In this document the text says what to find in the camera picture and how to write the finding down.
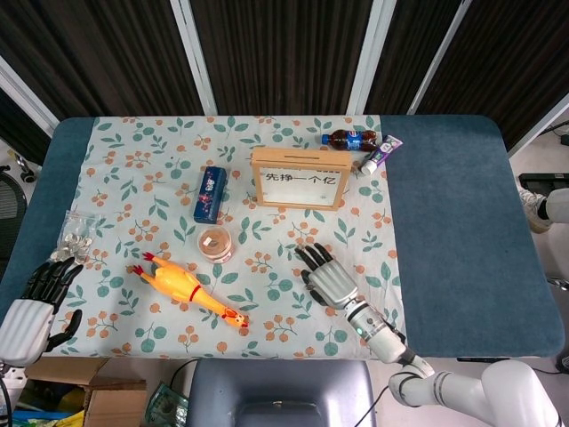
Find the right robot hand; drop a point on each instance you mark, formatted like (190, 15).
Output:
(331, 282)

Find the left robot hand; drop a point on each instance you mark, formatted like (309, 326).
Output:
(22, 329)

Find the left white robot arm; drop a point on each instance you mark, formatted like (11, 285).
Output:
(9, 369)

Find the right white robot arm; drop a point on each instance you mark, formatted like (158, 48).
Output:
(382, 338)

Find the clear bag of coins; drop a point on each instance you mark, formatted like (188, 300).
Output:
(75, 242)

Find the yellow plastic bag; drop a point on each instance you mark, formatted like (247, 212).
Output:
(71, 400)

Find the brown cardboard box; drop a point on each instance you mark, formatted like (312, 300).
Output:
(111, 400)

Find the grey robot torso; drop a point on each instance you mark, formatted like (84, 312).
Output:
(280, 387)

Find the clear jar brown contents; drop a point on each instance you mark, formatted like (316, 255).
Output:
(215, 244)

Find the black mesh office chair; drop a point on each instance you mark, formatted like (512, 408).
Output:
(11, 200)

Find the purple toothpaste tube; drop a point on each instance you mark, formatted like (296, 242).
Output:
(382, 153)

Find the small cola bottle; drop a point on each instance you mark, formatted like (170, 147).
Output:
(349, 140)

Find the dark blue patterned box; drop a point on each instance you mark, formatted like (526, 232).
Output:
(210, 193)

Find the yellow rubber chicken toy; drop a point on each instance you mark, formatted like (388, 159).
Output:
(175, 282)

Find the green patterned package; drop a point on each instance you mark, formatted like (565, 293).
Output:
(166, 407)

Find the black table control panel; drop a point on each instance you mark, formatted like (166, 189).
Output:
(482, 359)

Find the floral leaf print tablecloth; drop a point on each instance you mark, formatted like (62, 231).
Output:
(146, 187)

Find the dark slatted partition panel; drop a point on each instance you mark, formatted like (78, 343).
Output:
(284, 53)
(111, 53)
(409, 44)
(511, 58)
(18, 129)

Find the white sneaker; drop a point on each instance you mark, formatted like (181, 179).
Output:
(529, 202)

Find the black flat device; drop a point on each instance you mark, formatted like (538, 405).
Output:
(542, 180)

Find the white trouser leg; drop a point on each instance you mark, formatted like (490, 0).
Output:
(559, 204)

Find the wooden frame money box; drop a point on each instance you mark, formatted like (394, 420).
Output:
(302, 187)

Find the white partition frame post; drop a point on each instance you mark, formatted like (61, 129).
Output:
(26, 95)
(540, 124)
(191, 49)
(371, 53)
(440, 58)

